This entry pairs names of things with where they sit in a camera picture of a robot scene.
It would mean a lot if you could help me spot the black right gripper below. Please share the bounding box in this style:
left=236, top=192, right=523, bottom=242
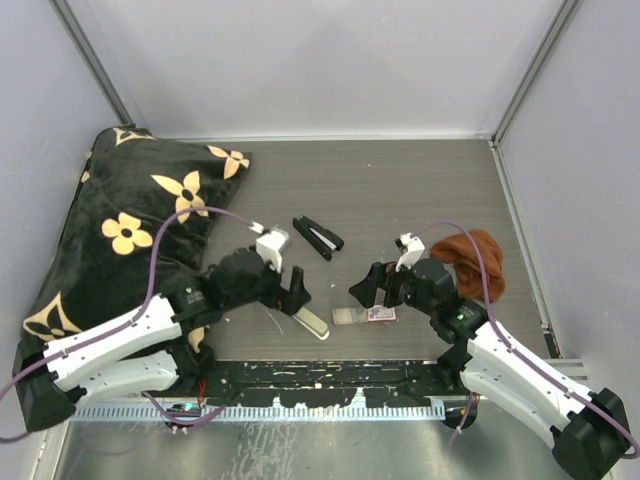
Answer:
left=349, top=256, right=437, bottom=317

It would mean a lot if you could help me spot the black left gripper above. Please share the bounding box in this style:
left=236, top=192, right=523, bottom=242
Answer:
left=225, top=253, right=310, bottom=316

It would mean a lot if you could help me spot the red white staple box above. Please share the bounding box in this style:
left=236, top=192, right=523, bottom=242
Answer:
left=332, top=305, right=397, bottom=326

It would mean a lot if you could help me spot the black stapler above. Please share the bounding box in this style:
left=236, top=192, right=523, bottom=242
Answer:
left=292, top=215, right=345, bottom=261

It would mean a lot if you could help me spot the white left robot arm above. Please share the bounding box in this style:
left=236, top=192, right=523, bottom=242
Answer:
left=12, top=228, right=311, bottom=433

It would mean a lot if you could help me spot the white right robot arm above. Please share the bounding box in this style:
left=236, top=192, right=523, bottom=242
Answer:
left=349, top=233, right=639, bottom=479

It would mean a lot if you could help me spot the orange brown cloth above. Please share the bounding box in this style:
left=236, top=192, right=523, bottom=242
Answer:
left=430, top=229, right=506, bottom=303

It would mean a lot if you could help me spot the black floral cushion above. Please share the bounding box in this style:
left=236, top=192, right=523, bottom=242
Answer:
left=22, top=126, right=252, bottom=378

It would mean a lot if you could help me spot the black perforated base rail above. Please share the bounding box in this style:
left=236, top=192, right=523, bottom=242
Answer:
left=204, top=360, right=468, bottom=408

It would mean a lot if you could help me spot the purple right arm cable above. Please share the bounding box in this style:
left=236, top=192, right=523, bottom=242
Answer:
left=415, top=221, right=639, bottom=461

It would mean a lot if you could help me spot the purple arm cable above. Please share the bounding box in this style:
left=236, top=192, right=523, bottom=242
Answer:
left=0, top=207, right=266, bottom=443
left=415, top=221, right=639, bottom=461

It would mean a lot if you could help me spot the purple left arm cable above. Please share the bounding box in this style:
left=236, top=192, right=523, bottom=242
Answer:
left=0, top=207, right=266, bottom=443

